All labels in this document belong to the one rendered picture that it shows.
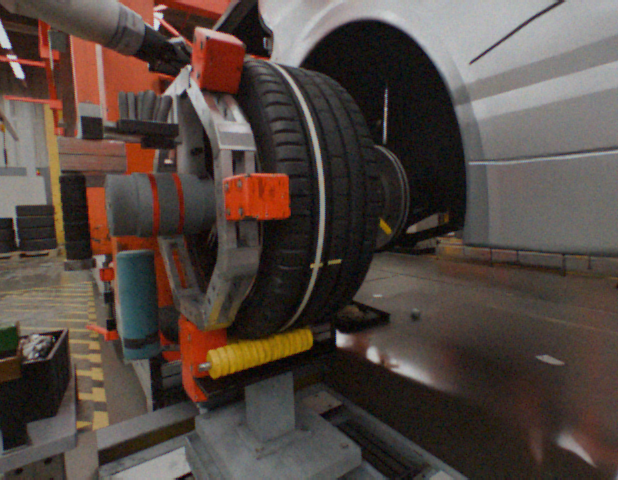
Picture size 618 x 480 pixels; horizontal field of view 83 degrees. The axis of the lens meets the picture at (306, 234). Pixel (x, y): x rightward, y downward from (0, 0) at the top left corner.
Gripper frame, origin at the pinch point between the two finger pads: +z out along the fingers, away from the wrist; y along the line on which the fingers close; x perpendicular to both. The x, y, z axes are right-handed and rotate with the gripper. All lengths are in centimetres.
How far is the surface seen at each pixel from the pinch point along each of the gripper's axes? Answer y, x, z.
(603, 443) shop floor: 60, -129, 93
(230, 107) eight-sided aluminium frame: 19.2, -25.0, -16.9
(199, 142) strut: 2.1, -22.2, -9.0
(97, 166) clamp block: 5.4, -34.9, -34.4
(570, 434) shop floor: 51, -127, 94
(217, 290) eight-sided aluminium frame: 8, -56, -17
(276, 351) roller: 4, -71, 2
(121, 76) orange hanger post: -30.8, 15.8, -3.8
